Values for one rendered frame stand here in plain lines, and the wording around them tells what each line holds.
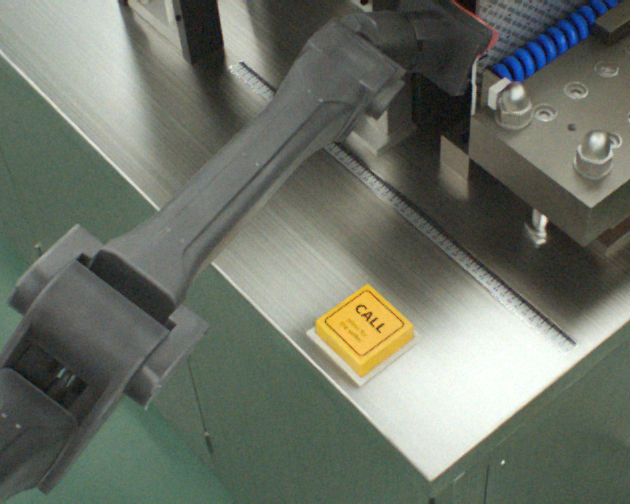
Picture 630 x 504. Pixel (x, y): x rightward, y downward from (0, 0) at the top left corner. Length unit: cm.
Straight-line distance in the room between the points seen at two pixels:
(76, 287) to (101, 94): 74
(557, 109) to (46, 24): 67
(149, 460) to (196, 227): 141
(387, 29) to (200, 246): 35
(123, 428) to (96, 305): 151
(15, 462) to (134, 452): 152
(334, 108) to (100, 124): 52
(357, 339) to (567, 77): 34
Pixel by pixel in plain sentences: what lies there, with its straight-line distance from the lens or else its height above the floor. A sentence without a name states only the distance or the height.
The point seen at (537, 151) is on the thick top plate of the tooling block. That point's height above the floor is 103.
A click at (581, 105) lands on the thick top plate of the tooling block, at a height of 103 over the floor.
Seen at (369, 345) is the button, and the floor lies 92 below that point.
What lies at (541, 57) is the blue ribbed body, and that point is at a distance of 131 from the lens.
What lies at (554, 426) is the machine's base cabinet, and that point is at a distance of 133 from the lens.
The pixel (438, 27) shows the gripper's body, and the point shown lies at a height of 115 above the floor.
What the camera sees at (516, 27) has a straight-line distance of 130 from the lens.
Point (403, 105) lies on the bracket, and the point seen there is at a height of 94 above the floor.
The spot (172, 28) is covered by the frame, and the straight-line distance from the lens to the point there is 153.
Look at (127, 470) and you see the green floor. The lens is 223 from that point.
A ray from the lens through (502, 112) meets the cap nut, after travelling 123.
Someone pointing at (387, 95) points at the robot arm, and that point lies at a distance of 106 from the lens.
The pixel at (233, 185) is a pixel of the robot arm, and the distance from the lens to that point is 88.
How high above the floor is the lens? 193
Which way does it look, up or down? 52 degrees down
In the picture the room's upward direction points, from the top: 6 degrees counter-clockwise
